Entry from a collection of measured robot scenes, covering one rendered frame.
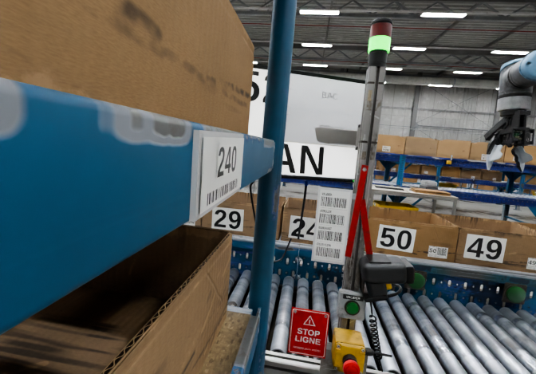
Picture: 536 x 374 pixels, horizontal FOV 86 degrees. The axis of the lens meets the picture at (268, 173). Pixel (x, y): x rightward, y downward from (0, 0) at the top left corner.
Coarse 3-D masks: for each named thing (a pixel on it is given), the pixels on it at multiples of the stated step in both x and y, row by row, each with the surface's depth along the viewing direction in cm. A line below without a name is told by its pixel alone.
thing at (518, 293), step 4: (512, 288) 118; (516, 288) 118; (520, 288) 118; (508, 292) 118; (512, 292) 118; (516, 292) 118; (520, 292) 117; (524, 292) 117; (508, 296) 118; (512, 296) 118; (516, 296) 118; (520, 296) 118; (524, 296) 117; (512, 300) 118; (516, 300) 118; (520, 300) 118
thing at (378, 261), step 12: (360, 264) 71; (372, 264) 68; (384, 264) 67; (396, 264) 67; (408, 264) 67; (372, 276) 67; (384, 276) 67; (396, 276) 66; (408, 276) 66; (372, 288) 69; (384, 288) 69; (372, 300) 69
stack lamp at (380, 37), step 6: (378, 24) 68; (384, 24) 68; (390, 24) 68; (372, 30) 69; (378, 30) 68; (384, 30) 68; (390, 30) 68; (372, 36) 69; (378, 36) 68; (384, 36) 68; (390, 36) 69; (372, 42) 69; (378, 42) 68; (384, 42) 68; (372, 48) 69; (378, 48) 68; (384, 48) 68
